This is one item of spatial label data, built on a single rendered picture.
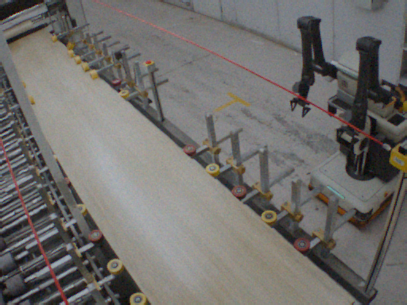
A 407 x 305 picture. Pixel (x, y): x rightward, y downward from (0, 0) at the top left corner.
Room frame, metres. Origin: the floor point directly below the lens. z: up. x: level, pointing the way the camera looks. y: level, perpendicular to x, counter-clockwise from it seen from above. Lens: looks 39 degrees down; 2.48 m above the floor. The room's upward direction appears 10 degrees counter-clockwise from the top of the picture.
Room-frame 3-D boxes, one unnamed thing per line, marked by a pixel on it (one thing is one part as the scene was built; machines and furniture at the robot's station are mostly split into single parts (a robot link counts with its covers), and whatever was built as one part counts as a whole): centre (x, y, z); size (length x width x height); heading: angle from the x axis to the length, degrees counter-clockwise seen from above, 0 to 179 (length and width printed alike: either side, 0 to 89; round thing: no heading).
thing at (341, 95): (1.97, -0.98, 0.99); 0.28 x 0.16 x 0.22; 28
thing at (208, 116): (2.01, -0.07, 0.88); 0.04 x 0.04 x 0.48; 28
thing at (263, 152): (1.57, -0.31, 0.90); 0.04 x 0.04 x 0.48; 28
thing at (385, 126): (2.15, -1.32, 0.59); 0.55 x 0.34 x 0.83; 28
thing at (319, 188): (1.41, -0.45, 0.83); 0.43 x 0.03 x 0.04; 118
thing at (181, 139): (3.06, 0.49, 0.67); 5.11 x 0.08 x 0.10; 28
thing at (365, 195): (2.11, -1.24, 0.16); 0.67 x 0.64 x 0.25; 118
